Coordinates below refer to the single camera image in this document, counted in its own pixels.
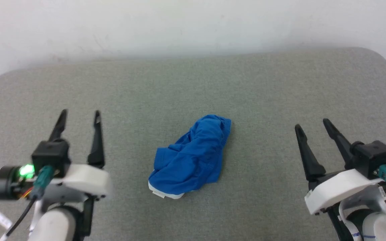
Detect blue shorts with white waistband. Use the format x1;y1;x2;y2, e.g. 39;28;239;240
148;114;232;200

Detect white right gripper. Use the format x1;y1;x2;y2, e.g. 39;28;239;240
295;118;385;216

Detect white label on left cable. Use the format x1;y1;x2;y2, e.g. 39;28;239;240
0;212;12;230

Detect left cable with teal plug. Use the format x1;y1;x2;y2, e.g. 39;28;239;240
0;165;55;241

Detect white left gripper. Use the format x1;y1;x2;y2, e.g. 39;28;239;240
0;109;112;237

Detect grey fabric sofa cushion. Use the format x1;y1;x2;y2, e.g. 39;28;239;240
0;47;386;241

